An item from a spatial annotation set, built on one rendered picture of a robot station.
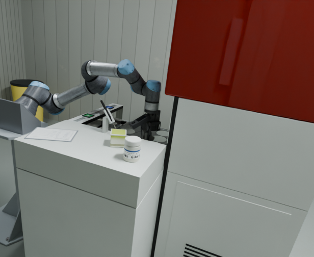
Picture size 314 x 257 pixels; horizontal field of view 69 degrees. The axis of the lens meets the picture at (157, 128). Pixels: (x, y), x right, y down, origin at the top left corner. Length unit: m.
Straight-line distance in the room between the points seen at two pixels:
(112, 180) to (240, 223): 0.71
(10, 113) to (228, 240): 1.46
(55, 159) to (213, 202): 0.79
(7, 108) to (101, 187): 0.90
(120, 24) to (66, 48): 0.98
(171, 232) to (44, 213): 0.69
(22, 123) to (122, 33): 2.22
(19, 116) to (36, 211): 0.60
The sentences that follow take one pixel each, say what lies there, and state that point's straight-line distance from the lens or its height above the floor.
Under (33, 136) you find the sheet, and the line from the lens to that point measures 1.22.
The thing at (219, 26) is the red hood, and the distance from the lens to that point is 1.06.
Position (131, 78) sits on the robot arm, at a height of 1.26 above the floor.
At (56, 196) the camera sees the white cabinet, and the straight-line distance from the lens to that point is 1.19.
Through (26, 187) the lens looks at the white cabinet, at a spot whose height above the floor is 0.72.
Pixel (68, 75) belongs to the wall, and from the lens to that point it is 3.99.
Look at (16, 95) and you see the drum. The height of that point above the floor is 0.53.
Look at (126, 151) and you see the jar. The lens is 0.97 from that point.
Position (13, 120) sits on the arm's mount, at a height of 0.90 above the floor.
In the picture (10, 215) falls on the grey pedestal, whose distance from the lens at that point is 2.30.
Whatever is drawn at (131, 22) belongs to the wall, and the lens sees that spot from 3.42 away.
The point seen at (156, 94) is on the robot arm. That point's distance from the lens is 1.18.
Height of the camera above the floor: 1.44
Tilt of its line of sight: 20 degrees down
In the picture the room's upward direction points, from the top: 7 degrees clockwise
